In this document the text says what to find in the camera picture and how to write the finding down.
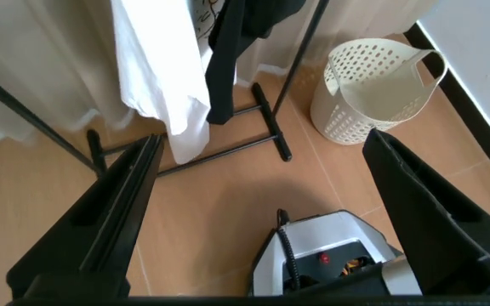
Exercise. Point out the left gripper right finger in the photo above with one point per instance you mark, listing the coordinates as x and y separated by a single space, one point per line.
440 255

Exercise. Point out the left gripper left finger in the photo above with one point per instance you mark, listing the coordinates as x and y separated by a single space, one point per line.
58 263

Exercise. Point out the white printed T-shirt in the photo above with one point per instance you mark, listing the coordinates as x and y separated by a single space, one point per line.
160 64

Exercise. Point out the black garment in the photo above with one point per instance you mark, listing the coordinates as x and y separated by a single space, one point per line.
228 64

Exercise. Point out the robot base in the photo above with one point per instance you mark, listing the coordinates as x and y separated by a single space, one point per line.
321 234

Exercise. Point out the white laundry basket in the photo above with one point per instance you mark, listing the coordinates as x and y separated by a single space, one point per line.
381 98

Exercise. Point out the black clothes rack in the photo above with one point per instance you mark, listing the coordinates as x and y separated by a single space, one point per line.
270 119

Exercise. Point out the beige curtain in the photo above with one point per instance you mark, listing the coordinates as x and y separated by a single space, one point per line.
36 64

